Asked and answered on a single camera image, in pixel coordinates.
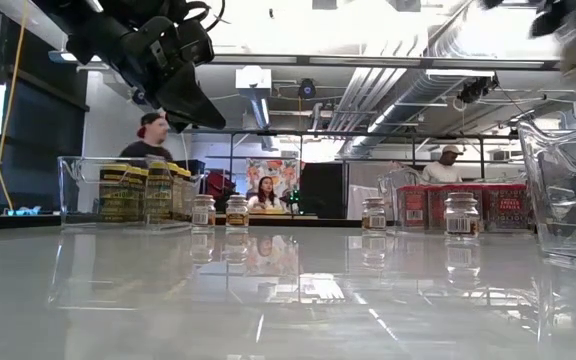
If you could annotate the black storage box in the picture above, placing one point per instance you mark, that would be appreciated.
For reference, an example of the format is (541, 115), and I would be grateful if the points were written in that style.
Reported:
(194, 167)

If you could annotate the clear plastic bin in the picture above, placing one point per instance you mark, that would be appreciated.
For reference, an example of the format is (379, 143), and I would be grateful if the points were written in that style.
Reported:
(80, 212)
(568, 210)
(390, 229)

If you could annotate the black ceiling camera cluster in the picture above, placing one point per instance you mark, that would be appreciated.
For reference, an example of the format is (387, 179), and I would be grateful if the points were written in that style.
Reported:
(474, 90)

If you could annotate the background black robot arm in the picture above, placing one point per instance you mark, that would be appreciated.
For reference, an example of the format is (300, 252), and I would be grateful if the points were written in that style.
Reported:
(293, 197)

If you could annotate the colourful flower poster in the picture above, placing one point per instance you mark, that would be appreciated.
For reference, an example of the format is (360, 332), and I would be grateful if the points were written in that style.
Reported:
(283, 170)

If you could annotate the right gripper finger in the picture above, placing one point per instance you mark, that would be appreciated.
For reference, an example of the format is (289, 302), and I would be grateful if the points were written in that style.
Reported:
(548, 20)

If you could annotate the overhead light bar beam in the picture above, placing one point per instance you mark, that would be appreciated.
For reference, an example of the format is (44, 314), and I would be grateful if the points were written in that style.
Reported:
(318, 60)

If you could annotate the black aluminium table frame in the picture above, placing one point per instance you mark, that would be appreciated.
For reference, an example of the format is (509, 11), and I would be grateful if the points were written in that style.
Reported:
(18, 222)

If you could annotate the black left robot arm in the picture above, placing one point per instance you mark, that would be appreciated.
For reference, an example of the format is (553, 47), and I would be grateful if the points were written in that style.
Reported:
(93, 25)

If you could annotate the black round ceiling camera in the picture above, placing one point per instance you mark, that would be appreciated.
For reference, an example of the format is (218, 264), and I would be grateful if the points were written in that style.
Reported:
(307, 89)

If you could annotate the white glossy table sheet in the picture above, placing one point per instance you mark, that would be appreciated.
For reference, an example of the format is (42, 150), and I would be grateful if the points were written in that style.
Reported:
(218, 300)

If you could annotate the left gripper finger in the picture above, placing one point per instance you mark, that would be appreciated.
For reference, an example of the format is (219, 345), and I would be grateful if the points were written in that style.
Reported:
(190, 100)

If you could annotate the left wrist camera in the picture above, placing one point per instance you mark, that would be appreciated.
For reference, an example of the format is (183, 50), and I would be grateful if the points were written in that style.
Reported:
(195, 45)

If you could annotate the person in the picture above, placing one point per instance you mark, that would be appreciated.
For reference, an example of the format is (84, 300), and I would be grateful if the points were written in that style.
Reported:
(265, 194)
(440, 172)
(148, 150)

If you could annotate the black metal shelf rack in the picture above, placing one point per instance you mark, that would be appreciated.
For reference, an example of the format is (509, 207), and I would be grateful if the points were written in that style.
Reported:
(268, 131)

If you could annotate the white ceiling box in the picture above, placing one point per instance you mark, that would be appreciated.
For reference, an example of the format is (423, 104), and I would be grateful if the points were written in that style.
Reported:
(253, 77)

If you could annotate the black background screen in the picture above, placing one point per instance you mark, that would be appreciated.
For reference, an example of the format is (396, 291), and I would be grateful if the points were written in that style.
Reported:
(323, 190)

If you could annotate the light blue cloth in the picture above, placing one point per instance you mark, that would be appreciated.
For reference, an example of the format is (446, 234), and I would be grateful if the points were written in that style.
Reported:
(25, 211)

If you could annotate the red backpack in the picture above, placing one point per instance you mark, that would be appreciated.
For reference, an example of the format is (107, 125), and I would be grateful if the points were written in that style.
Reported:
(218, 184)

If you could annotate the silver ventilation duct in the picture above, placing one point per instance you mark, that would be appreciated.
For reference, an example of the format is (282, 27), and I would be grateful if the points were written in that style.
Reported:
(408, 100)

